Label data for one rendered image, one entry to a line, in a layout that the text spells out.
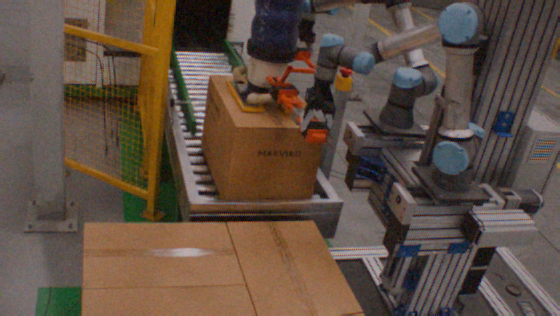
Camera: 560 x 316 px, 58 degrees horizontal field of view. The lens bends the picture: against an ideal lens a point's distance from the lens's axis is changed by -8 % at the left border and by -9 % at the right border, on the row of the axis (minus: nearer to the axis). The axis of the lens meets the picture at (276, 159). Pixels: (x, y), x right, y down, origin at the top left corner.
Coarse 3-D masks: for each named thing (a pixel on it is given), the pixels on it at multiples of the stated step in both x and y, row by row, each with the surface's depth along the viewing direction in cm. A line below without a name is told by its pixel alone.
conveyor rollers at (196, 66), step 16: (192, 64) 401; (208, 64) 405; (224, 64) 414; (192, 80) 370; (176, 96) 343; (192, 96) 346; (192, 144) 291; (192, 160) 275; (208, 176) 263; (208, 192) 254
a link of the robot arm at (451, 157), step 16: (448, 16) 152; (464, 16) 150; (480, 16) 155; (448, 32) 153; (464, 32) 151; (480, 32) 161; (448, 48) 157; (464, 48) 154; (448, 64) 160; (464, 64) 157; (448, 80) 162; (464, 80) 159; (448, 96) 163; (464, 96) 161; (448, 112) 165; (464, 112) 163; (448, 128) 166; (464, 128) 165; (448, 144) 164; (464, 144) 165; (448, 160) 167; (464, 160) 164
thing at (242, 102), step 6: (228, 84) 257; (234, 84) 256; (234, 90) 250; (234, 96) 246; (240, 96) 244; (246, 96) 242; (240, 102) 239; (246, 102) 239; (240, 108) 237; (246, 108) 234; (252, 108) 235; (258, 108) 236; (264, 108) 237
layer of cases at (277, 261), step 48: (96, 240) 206; (144, 240) 212; (192, 240) 218; (240, 240) 223; (288, 240) 229; (96, 288) 183; (144, 288) 188; (192, 288) 193; (240, 288) 197; (288, 288) 201; (336, 288) 205
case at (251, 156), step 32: (224, 96) 248; (224, 128) 240; (256, 128) 225; (288, 128) 229; (224, 160) 240; (256, 160) 232; (288, 160) 237; (224, 192) 241; (256, 192) 241; (288, 192) 246
